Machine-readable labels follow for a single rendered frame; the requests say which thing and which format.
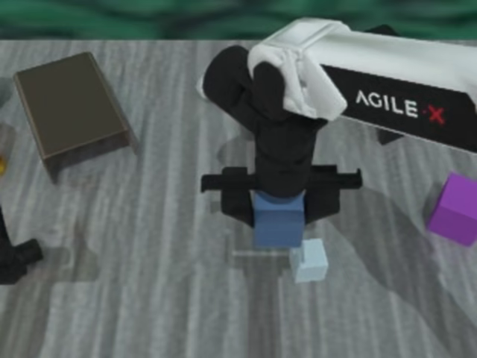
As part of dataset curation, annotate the light blue small cube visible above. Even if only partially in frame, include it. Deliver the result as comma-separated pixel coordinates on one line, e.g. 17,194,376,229
289,238,330,285

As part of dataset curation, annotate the blue block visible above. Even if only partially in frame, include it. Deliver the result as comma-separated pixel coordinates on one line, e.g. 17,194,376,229
252,189,306,249

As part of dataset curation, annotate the purple cube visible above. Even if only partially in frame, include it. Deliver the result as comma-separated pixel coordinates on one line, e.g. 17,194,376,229
426,171,477,248

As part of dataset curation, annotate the green backdrop cloth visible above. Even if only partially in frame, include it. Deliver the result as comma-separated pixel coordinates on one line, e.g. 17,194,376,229
0,0,477,40

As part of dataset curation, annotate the brown rectangular tray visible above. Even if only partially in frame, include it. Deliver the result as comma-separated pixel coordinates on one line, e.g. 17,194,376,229
13,51,139,184

